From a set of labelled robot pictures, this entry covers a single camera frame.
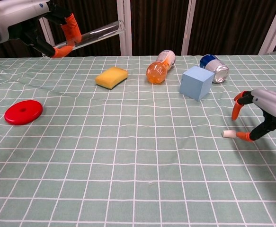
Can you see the green checked tablecloth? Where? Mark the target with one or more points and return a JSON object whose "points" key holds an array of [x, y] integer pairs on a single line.
{"points": [[137, 165]]}

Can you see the light blue foam cube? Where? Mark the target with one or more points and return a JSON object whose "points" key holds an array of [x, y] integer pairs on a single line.
{"points": [[194, 80]]}

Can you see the yellow sponge with dark base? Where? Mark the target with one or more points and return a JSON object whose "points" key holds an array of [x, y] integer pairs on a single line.
{"points": [[111, 76]]}

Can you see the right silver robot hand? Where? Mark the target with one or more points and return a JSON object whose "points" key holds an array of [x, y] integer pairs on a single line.
{"points": [[272, 104]]}

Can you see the dark brown curtain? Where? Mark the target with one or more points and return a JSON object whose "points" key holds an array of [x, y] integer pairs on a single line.
{"points": [[156, 23]]}

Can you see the orange soda plastic bottle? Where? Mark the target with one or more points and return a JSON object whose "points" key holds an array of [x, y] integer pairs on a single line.
{"points": [[156, 72]]}

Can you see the white frame post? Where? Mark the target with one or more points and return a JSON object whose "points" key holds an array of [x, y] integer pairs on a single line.
{"points": [[50, 45], [188, 28], [126, 40], [273, 26]]}

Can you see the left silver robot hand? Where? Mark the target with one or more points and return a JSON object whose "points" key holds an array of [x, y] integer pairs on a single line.
{"points": [[14, 21]]}

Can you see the clear glass test tube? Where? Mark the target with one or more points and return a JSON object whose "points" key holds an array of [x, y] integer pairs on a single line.
{"points": [[100, 32]]}

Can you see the red plastic disc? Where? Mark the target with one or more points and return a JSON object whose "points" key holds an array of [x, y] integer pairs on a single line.
{"points": [[21, 113]]}

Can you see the blue and silver can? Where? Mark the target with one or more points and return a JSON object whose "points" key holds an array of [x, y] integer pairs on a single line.
{"points": [[214, 65]]}

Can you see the white conical rubber stopper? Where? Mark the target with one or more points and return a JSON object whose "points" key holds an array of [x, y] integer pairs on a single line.
{"points": [[228, 134]]}

